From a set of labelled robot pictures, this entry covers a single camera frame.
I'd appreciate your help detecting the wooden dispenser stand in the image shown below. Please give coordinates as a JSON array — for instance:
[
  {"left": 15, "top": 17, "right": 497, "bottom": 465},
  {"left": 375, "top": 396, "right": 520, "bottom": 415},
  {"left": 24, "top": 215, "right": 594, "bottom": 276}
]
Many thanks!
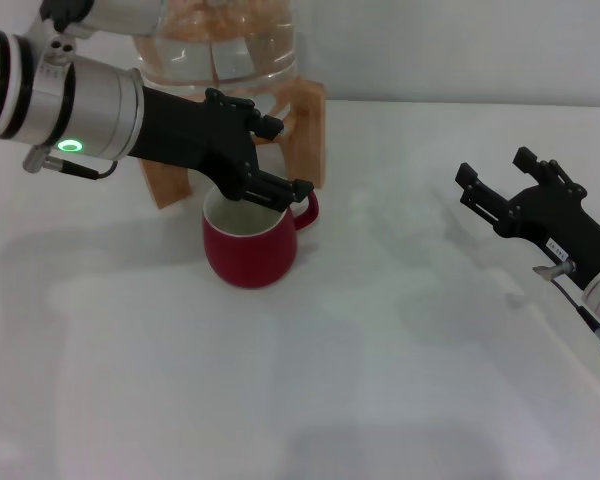
[{"left": 139, "top": 77, "right": 328, "bottom": 210}]

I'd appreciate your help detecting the red cup white inside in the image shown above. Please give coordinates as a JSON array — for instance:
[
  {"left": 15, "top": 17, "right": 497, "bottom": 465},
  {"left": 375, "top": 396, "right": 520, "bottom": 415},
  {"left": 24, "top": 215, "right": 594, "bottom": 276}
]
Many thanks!
[{"left": 201, "top": 187, "right": 321, "bottom": 291}]

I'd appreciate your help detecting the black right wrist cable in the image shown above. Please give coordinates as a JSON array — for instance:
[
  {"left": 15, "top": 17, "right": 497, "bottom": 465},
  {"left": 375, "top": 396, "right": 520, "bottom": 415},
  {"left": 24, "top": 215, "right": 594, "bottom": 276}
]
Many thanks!
[{"left": 532, "top": 261, "right": 600, "bottom": 358}]

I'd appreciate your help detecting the glass water dispenser jar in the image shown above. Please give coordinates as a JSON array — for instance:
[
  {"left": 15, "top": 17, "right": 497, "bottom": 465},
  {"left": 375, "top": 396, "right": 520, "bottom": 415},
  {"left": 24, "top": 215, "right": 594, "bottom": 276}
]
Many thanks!
[{"left": 129, "top": 0, "right": 300, "bottom": 104}]

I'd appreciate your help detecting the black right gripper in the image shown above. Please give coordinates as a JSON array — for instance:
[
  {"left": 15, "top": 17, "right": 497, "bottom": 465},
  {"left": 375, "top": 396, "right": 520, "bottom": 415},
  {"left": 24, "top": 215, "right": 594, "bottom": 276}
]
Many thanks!
[{"left": 454, "top": 146, "right": 600, "bottom": 292}]

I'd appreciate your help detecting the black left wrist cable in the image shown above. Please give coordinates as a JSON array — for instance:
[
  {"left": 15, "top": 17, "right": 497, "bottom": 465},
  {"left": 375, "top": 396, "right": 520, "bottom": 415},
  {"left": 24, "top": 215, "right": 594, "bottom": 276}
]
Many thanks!
[{"left": 23, "top": 148, "right": 120, "bottom": 181}]

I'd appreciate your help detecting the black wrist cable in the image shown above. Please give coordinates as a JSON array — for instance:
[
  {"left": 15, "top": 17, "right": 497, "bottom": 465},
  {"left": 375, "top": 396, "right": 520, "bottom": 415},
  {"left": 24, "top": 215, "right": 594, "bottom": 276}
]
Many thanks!
[
  {"left": 23, "top": 148, "right": 120, "bottom": 181},
  {"left": 532, "top": 261, "right": 600, "bottom": 358}
]

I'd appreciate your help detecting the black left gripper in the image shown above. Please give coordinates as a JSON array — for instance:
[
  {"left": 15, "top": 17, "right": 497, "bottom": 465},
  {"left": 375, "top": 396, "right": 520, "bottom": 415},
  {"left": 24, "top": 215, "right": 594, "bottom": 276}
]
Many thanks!
[{"left": 129, "top": 87, "right": 316, "bottom": 214}]

